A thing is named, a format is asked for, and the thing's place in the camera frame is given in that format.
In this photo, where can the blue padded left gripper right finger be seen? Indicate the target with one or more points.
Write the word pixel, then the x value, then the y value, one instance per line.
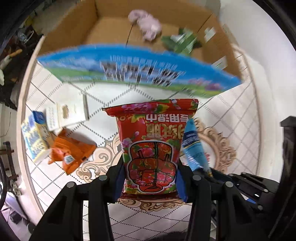
pixel 185 183

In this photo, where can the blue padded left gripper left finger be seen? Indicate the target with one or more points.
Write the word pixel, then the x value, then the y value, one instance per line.
pixel 116 177

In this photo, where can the light blue tube pack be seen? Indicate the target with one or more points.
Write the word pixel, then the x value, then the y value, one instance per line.
pixel 193 149

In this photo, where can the red floral wet wipes pack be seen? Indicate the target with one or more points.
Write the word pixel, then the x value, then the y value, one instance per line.
pixel 151 135

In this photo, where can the white box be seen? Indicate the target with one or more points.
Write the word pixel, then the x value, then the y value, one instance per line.
pixel 66 113

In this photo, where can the green snack packet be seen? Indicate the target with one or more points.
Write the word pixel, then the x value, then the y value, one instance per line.
pixel 183 43

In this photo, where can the lilac soft cloth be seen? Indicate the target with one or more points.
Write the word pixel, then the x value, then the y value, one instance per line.
pixel 147 23

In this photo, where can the orange snack packet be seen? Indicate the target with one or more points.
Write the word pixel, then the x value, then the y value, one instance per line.
pixel 70 152

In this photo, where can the white patterned tablecloth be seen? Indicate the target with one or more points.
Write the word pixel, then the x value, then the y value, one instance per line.
pixel 238 218

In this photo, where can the blue white tissue pack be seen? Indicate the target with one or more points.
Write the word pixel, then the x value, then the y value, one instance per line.
pixel 37 136

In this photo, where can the cardboard box with blue print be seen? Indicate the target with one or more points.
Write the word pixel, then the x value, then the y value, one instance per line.
pixel 95 41

